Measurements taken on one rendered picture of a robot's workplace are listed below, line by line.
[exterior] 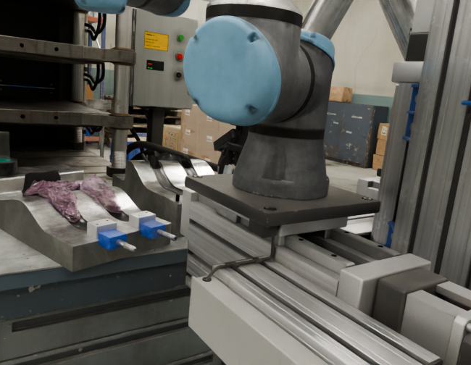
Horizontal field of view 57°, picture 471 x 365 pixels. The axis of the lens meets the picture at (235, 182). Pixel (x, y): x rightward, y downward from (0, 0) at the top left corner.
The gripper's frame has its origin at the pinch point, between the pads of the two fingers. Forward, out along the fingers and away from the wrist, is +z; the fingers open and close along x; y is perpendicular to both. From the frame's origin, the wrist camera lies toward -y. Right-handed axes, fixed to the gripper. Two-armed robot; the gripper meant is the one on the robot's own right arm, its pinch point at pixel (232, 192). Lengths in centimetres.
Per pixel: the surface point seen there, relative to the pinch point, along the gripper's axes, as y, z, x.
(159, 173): -25.1, -0.4, -10.5
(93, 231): 9.5, 3.7, -40.6
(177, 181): -20.7, 1.3, -6.6
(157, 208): -9.6, 6.0, -17.6
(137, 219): 7.0, 2.7, -30.0
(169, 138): -498, 54, 218
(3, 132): -78, -5, -47
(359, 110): -436, -12, 556
